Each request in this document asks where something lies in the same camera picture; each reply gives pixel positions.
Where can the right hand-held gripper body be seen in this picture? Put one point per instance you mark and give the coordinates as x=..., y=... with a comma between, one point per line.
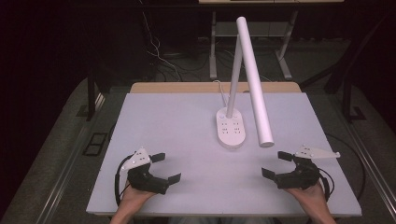
x=300, y=179

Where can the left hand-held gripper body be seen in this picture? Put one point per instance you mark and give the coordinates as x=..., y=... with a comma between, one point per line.
x=146, y=180

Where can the white desk lamp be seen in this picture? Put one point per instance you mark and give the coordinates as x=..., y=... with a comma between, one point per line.
x=253, y=84

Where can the person's right hand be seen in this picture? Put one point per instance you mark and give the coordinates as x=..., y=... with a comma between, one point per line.
x=313, y=197

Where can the person's left hand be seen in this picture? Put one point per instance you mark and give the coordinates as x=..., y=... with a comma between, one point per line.
x=132, y=199

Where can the black stand leg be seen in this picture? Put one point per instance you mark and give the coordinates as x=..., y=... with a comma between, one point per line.
x=91, y=96
x=350, y=99

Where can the black floor frame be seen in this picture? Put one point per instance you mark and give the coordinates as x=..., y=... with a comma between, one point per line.
x=95, y=144

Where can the grey metal frame table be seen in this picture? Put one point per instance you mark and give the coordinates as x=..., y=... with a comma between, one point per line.
x=249, y=28

